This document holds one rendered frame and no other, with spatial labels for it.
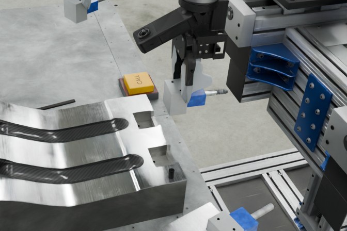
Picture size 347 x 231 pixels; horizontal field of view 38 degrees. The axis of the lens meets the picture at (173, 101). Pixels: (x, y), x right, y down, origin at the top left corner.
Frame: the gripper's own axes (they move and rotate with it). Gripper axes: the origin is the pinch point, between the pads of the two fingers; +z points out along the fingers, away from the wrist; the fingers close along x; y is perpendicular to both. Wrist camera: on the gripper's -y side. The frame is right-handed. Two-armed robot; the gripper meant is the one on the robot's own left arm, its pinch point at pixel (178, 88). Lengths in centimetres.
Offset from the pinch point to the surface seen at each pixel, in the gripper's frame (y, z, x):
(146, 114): -6.0, 6.9, 1.6
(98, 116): -15.8, 6.2, 2.1
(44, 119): -26.5, 6.1, 3.1
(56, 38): -20, 15, 49
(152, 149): -7.7, 6.5, -9.3
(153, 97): -0.5, 14.0, 16.0
